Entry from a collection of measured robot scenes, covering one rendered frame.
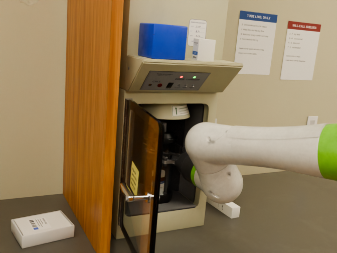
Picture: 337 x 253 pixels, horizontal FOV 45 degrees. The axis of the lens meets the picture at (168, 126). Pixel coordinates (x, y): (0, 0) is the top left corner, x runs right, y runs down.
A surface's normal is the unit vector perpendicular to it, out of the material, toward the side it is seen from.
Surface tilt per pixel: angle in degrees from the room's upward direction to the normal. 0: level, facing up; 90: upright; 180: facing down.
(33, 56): 90
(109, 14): 90
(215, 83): 135
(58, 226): 0
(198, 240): 0
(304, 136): 56
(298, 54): 90
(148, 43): 90
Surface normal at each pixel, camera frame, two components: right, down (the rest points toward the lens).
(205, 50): 0.24, 0.24
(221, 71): 0.25, 0.86
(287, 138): -0.64, -0.50
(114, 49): 0.44, 0.24
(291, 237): 0.08, -0.97
